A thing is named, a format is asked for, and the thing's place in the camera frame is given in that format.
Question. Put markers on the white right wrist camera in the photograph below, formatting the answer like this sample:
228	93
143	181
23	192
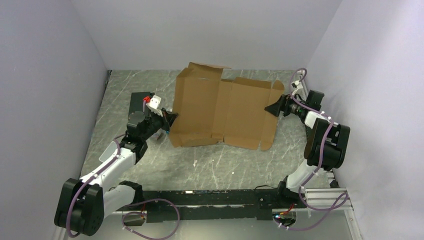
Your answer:
297	88

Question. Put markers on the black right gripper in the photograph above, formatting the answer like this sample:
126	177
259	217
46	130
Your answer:
282	104

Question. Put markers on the clear plastic jar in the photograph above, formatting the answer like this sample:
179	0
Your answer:
158	137

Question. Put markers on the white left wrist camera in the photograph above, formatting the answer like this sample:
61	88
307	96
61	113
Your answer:
152	103

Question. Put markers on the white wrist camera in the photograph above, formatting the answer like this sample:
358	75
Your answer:
152	103
297	88

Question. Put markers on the flat black box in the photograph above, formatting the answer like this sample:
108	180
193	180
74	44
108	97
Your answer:
136	101

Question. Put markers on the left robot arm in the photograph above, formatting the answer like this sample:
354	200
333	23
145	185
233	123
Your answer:
85	202

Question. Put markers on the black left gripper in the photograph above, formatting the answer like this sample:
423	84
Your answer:
170	119

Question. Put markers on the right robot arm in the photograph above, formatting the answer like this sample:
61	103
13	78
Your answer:
326	144

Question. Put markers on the brown cardboard box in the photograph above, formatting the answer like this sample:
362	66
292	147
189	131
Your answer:
214	110

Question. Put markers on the aluminium frame rail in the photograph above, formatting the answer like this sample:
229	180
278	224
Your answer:
323	198

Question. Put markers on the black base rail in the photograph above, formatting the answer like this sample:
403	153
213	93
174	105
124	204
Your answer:
171	205

